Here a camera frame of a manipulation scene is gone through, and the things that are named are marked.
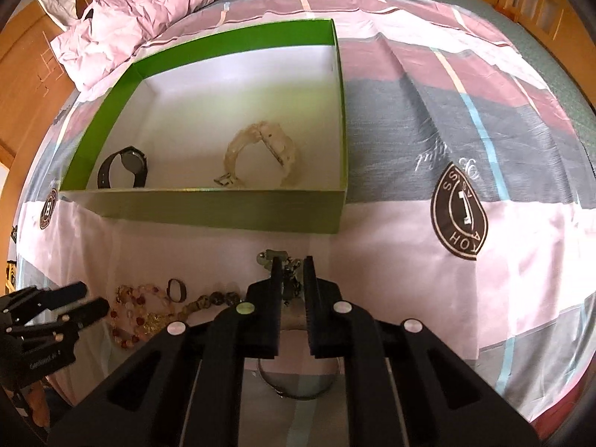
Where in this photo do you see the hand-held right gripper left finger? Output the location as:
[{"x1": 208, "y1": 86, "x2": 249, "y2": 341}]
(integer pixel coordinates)
[{"x1": 47, "y1": 257, "x2": 285, "y2": 447}]

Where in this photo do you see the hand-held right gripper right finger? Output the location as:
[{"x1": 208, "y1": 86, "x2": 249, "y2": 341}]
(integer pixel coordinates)
[{"x1": 304, "y1": 256, "x2": 543, "y2": 447}]

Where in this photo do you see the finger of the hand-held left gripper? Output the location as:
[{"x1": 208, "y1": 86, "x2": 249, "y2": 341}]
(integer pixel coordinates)
[
  {"x1": 14, "y1": 298, "x2": 111, "y2": 337},
  {"x1": 0, "y1": 281, "x2": 89, "y2": 323}
]

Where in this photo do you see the pink amber beaded bracelet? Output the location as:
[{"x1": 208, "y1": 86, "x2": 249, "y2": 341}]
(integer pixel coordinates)
[{"x1": 109, "y1": 283, "x2": 180, "y2": 348}]

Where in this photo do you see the silver bangle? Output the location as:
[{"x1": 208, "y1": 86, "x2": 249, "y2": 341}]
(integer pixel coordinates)
[{"x1": 257, "y1": 356, "x2": 340, "y2": 400}]

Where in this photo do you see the green cardboard box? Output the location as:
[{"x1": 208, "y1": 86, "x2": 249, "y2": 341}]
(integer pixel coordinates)
[{"x1": 60, "y1": 19, "x2": 349, "y2": 234}]

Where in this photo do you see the black wristwatch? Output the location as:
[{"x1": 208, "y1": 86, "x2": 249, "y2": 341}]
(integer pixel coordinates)
[{"x1": 96, "y1": 146, "x2": 150, "y2": 189}]

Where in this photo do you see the wooden headboard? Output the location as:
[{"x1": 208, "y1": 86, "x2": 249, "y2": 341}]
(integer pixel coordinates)
[{"x1": 0, "y1": 0, "x2": 80, "y2": 261}]

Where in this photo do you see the patterned bed sheet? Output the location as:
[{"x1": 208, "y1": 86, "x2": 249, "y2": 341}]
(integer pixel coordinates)
[{"x1": 14, "y1": 0, "x2": 596, "y2": 438}]

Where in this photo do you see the white grey pillow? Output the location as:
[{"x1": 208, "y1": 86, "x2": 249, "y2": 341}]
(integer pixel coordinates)
[{"x1": 37, "y1": 0, "x2": 77, "y2": 17}]

